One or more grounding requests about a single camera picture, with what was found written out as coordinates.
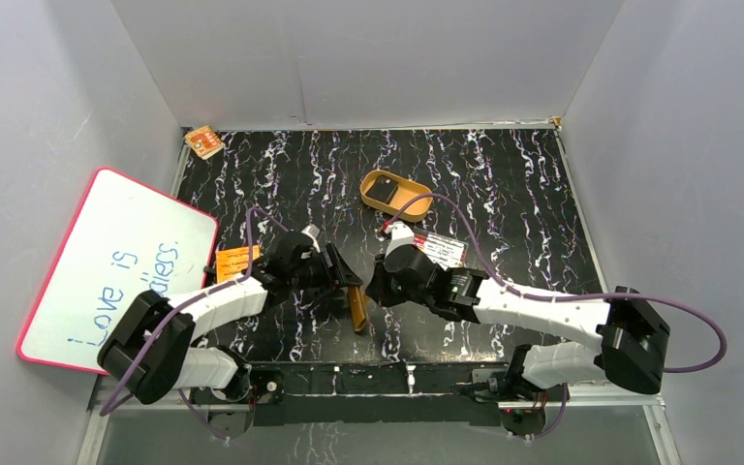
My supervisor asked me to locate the orange leather card holder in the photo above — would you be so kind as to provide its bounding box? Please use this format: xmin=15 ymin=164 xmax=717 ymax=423
xmin=346 ymin=286 xmax=368 ymax=333

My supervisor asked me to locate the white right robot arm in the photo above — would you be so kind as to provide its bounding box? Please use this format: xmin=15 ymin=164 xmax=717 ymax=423
xmin=366 ymin=222 xmax=670 ymax=401

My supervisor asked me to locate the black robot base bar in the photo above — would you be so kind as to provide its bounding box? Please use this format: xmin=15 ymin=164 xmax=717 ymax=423
xmin=191 ymin=362 xmax=570 ymax=438

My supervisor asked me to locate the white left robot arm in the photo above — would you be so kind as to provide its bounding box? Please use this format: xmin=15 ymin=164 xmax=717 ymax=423
xmin=97 ymin=227 xmax=363 ymax=405

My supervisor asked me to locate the small orange card box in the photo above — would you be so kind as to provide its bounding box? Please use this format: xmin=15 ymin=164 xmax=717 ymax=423
xmin=184 ymin=125 xmax=225 ymax=160

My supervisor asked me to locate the pack of coloured markers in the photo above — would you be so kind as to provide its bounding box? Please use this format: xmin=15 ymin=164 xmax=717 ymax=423
xmin=414 ymin=232 xmax=468 ymax=268

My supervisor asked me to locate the orange Huckleberry Finn book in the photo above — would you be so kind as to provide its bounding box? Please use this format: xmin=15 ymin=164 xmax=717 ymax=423
xmin=214 ymin=245 xmax=261 ymax=283

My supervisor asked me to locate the yellow oval tray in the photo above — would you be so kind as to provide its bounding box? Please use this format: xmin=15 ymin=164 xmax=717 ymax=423
xmin=359 ymin=170 xmax=432 ymax=223

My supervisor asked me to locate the pink framed whiteboard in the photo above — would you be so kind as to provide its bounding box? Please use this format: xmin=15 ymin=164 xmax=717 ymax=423
xmin=16 ymin=168 xmax=218 ymax=374

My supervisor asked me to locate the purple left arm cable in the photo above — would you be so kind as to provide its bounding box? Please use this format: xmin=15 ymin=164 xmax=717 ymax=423
xmin=98 ymin=206 xmax=291 ymax=419

